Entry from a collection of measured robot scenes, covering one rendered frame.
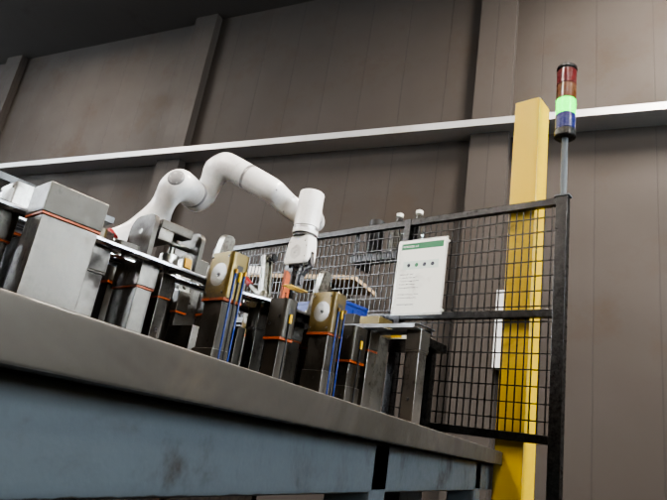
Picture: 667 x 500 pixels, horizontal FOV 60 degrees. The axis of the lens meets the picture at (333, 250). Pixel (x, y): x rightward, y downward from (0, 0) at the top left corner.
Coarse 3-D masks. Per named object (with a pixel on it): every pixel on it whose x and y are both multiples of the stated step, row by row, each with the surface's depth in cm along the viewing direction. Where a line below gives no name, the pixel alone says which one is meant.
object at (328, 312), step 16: (320, 304) 164; (336, 304) 162; (320, 320) 162; (336, 320) 161; (320, 336) 161; (336, 336) 161; (320, 352) 159; (304, 368) 160; (320, 368) 157; (336, 368) 159; (304, 384) 158; (320, 384) 154
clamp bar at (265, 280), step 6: (264, 258) 198; (270, 258) 196; (276, 258) 197; (264, 264) 197; (270, 264) 199; (264, 270) 196; (270, 270) 198; (264, 276) 195; (270, 276) 197; (264, 282) 194; (270, 282) 196; (264, 288) 193; (270, 288) 196
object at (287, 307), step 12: (276, 300) 156; (288, 300) 154; (276, 312) 154; (288, 312) 153; (276, 324) 153; (288, 324) 153; (264, 336) 154; (276, 336) 151; (288, 336) 152; (264, 348) 154; (276, 348) 151; (264, 360) 152; (276, 360) 150; (264, 372) 151; (276, 372) 149
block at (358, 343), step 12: (348, 336) 170; (360, 336) 171; (348, 348) 168; (360, 348) 169; (336, 360) 169; (348, 360) 167; (360, 360) 170; (348, 372) 167; (336, 384) 167; (348, 384) 166; (336, 396) 165; (348, 396) 165
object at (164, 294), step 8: (160, 280) 147; (168, 280) 148; (160, 288) 146; (168, 288) 148; (152, 296) 147; (160, 296) 146; (168, 296) 147; (152, 304) 146; (160, 304) 146; (152, 312) 145; (160, 312) 146; (144, 320) 146; (152, 320) 144; (160, 320) 145; (144, 328) 145; (152, 328) 144; (160, 328) 145; (152, 336) 143
